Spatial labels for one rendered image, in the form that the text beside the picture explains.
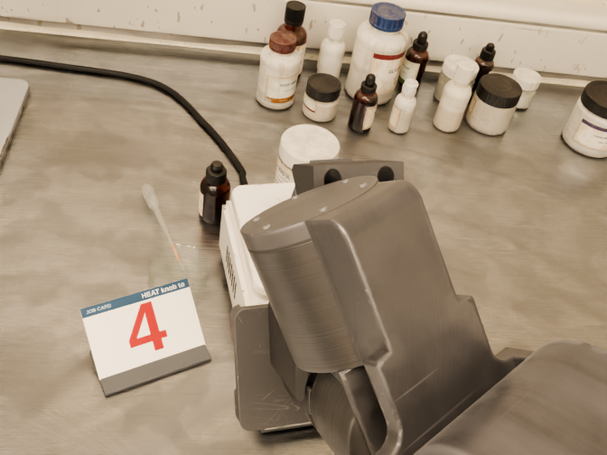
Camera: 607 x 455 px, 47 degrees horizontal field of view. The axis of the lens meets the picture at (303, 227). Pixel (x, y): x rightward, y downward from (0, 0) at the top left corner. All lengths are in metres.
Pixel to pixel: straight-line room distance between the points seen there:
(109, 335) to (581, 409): 0.43
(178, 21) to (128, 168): 0.25
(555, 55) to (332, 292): 0.82
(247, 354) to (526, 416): 0.17
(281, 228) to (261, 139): 0.57
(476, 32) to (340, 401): 0.75
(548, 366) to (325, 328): 0.08
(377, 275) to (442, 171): 0.60
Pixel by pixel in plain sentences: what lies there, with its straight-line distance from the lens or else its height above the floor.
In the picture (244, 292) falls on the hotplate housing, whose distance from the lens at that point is 0.56.
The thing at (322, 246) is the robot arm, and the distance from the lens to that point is 0.24.
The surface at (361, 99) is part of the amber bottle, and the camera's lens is 0.82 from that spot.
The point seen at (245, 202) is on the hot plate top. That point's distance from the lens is 0.60.
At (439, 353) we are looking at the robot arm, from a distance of 0.26.
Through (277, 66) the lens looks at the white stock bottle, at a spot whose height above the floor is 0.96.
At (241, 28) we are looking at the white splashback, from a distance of 0.94.
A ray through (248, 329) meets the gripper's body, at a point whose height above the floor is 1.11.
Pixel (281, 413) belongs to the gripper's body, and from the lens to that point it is 0.38.
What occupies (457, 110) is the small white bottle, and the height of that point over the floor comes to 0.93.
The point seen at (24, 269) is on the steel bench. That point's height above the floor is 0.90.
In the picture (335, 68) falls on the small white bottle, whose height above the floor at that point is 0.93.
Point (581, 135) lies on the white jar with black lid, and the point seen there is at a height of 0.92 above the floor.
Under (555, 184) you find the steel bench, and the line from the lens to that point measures 0.88.
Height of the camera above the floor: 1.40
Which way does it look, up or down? 45 degrees down
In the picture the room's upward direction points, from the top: 12 degrees clockwise
